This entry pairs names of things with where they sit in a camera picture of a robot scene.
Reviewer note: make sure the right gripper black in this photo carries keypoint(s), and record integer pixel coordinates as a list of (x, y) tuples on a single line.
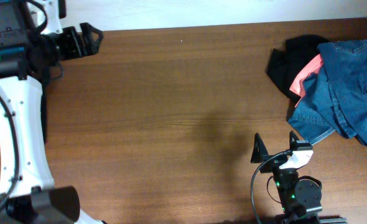
[(257, 158)]

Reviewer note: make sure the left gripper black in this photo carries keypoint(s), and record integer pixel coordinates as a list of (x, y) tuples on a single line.
[(76, 43)]

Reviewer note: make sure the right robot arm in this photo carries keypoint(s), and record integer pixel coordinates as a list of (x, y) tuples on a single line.
[(299, 196)]

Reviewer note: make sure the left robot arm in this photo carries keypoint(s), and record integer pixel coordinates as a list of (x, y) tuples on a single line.
[(32, 41)]

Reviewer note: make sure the blue denim jeans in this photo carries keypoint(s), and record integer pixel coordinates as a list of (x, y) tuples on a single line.
[(335, 98)]

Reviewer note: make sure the pink paper tag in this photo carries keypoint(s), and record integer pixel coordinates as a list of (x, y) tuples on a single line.
[(312, 68)]

